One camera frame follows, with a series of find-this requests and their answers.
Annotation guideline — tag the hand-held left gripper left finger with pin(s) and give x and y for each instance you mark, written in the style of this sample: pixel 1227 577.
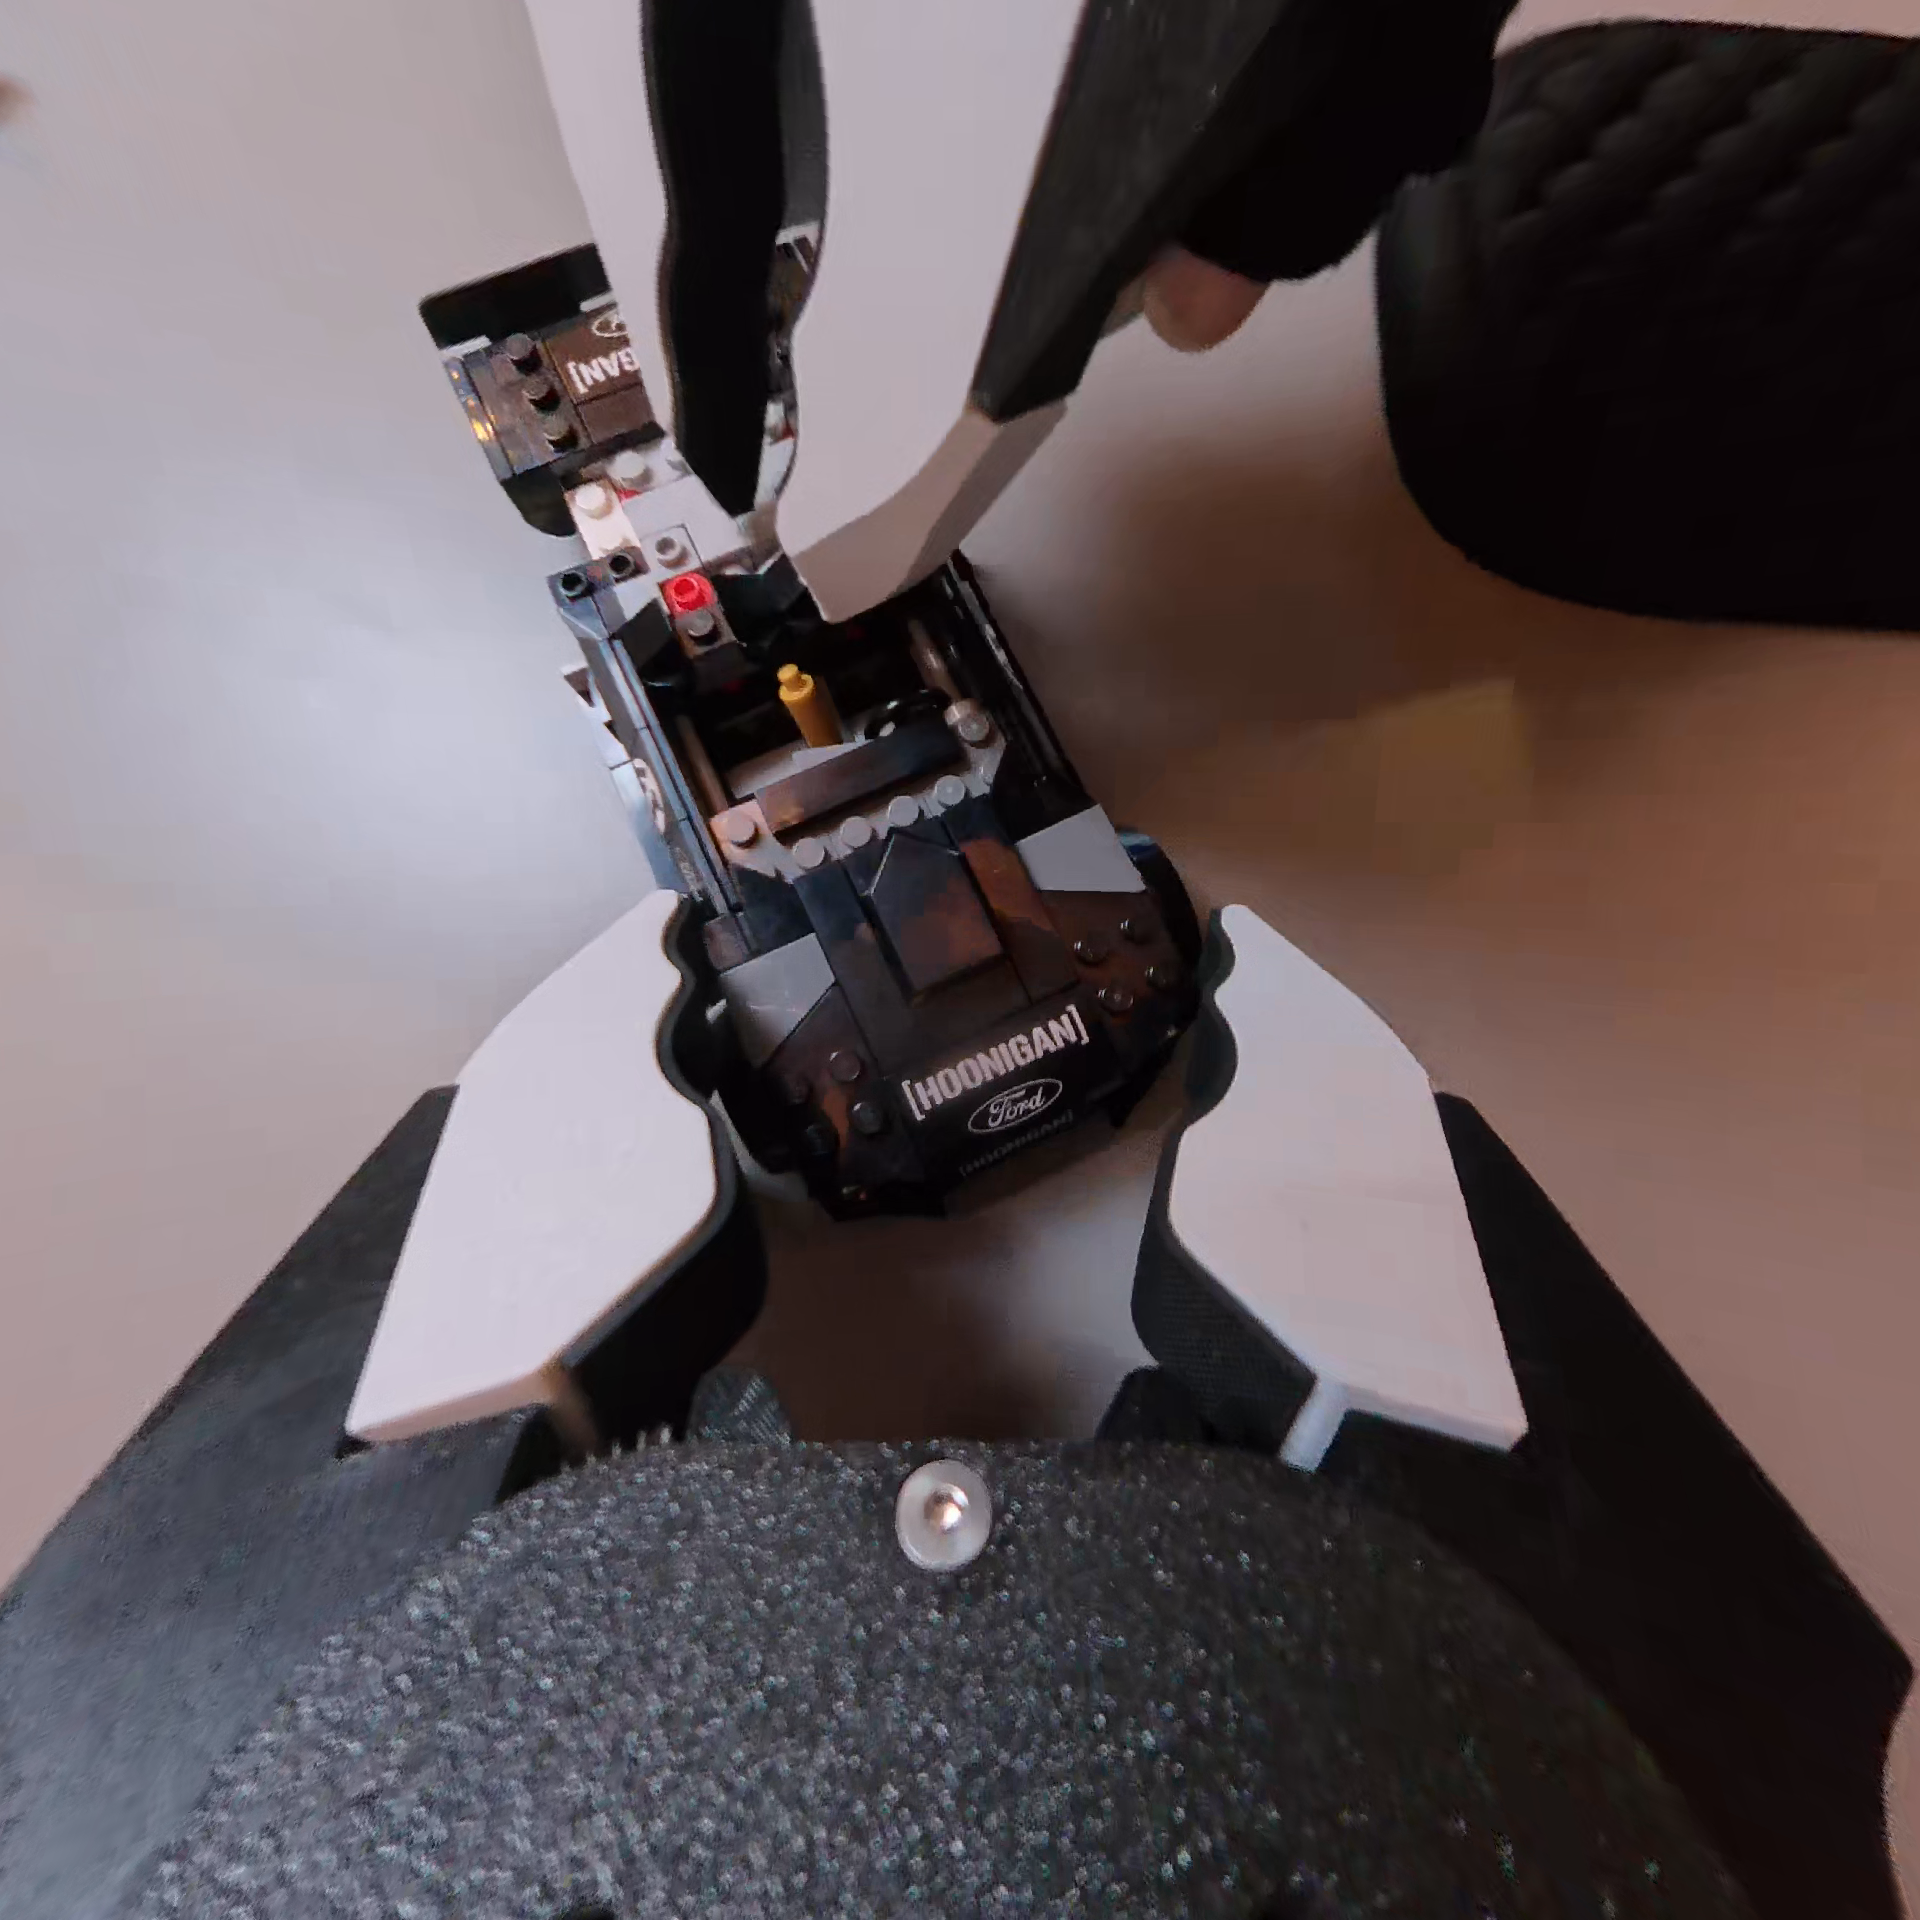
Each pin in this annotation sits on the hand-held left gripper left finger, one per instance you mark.
pixel 555 1188

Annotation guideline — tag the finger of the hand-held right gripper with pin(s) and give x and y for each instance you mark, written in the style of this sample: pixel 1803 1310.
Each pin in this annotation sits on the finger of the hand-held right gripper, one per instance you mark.
pixel 720 240
pixel 916 300

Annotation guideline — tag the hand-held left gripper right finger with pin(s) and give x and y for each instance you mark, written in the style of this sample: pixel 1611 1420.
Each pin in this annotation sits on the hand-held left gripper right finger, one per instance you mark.
pixel 1338 1202

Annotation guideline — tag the black lego car model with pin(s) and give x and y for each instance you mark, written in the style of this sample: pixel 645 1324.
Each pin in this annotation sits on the black lego car model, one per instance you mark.
pixel 902 930

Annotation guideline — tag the person's right hand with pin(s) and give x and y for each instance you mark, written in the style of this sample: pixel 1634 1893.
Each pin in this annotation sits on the person's right hand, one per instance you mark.
pixel 1201 300

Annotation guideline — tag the black mesh pad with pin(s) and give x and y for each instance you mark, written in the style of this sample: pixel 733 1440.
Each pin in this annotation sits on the black mesh pad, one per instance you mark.
pixel 1681 331

